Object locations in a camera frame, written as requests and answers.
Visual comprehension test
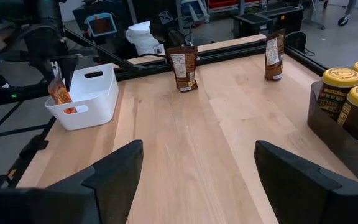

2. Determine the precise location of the black rounded corner cap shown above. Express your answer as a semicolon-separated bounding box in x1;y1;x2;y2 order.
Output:
286;30;308;52

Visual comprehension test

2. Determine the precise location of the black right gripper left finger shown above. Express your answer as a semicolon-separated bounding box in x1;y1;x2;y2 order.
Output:
0;139;144;224

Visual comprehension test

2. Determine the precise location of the blue-framed tablet screen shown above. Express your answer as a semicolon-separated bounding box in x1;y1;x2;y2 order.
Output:
85;12;118;38

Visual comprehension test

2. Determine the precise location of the white plastic bucket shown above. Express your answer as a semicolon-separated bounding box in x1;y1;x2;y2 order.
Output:
125;20;166;57

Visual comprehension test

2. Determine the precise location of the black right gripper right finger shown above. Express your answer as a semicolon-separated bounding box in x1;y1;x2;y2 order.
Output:
254;139;358;224

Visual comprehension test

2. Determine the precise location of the black open crate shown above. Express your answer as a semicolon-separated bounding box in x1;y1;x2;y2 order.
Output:
258;6;304;35
233;12;275;40

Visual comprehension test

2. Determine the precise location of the black aluminium table frame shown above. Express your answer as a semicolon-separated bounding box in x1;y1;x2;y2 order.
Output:
0;26;329;190

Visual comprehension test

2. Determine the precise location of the white plastic handled bin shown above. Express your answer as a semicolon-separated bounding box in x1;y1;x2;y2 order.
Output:
44;63;120;131

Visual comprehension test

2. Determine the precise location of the brown taco seasoning pouch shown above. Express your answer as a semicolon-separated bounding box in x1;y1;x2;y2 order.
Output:
166;45;200;93
264;28;287;82
47;73;78;114

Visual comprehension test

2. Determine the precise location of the dark grey plastic bin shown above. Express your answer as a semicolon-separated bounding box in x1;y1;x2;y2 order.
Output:
306;80;358;189

